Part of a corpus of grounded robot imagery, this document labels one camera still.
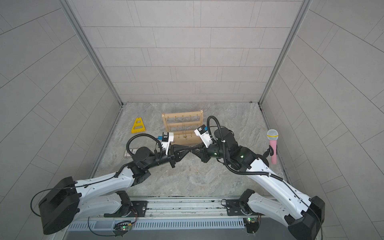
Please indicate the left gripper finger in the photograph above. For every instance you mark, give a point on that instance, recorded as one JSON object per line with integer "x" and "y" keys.
{"x": 182, "y": 149}
{"x": 180, "y": 154}

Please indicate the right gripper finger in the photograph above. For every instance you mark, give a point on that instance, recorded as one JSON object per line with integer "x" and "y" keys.
{"x": 200, "y": 146}
{"x": 202, "y": 155}

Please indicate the yellow triangular plastic piece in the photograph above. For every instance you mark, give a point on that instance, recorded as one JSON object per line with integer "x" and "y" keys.
{"x": 138, "y": 126}

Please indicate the wooden jewelry display stand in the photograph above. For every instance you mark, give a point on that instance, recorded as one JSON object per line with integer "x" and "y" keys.
{"x": 183, "y": 125}

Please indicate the green circuit board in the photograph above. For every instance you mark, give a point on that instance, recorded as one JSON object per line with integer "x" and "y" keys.
{"x": 121, "y": 228}
{"x": 252, "y": 225}

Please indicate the pink toy microphone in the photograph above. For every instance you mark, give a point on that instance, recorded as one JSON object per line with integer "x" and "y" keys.
{"x": 273, "y": 136}

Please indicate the right green circuit board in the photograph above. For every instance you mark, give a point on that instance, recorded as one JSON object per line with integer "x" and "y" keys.
{"x": 252, "y": 225}

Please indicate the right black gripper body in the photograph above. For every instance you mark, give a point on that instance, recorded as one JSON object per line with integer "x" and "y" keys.
{"x": 215, "y": 151}

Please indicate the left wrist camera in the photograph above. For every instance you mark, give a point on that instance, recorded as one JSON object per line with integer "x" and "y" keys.
{"x": 166, "y": 139}

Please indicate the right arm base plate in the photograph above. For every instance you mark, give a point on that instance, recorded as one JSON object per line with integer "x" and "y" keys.
{"x": 237, "y": 208}

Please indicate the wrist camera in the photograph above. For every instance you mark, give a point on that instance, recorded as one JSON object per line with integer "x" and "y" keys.
{"x": 166, "y": 139}
{"x": 203, "y": 134}

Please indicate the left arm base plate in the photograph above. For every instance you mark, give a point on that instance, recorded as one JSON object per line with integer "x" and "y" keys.
{"x": 136, "y": 209}

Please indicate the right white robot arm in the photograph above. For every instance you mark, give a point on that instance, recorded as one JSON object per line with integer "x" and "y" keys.
{"x": 242, "y": 161}

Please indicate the white ventilation grille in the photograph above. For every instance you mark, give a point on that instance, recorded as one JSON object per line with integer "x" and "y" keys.
{"x": 162, "y": 224}

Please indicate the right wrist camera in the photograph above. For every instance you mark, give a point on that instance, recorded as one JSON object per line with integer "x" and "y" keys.
{"x": 203, "y": 134}

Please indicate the aluminium mounting rail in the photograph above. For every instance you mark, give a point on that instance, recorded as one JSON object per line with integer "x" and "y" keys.
{"x": 194, "y": 207}

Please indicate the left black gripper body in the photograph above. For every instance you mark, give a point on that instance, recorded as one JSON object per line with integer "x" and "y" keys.
{"x": 170, "y": 157}

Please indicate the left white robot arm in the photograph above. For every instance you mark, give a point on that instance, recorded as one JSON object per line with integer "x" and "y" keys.
{"x": 71, "y": 200}

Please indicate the left green circuit board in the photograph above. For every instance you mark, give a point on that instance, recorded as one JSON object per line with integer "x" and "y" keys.
{"x": 121, "y": 228}

